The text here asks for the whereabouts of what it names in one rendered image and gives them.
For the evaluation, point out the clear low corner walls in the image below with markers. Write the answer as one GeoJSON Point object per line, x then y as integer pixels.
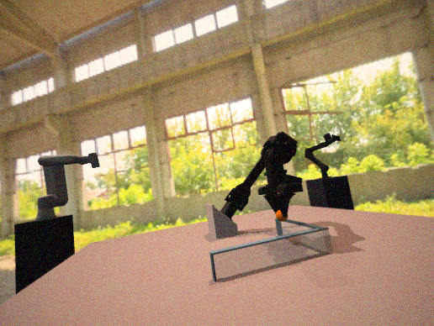
{"type": "Point", "coordinates": [274, 253]}

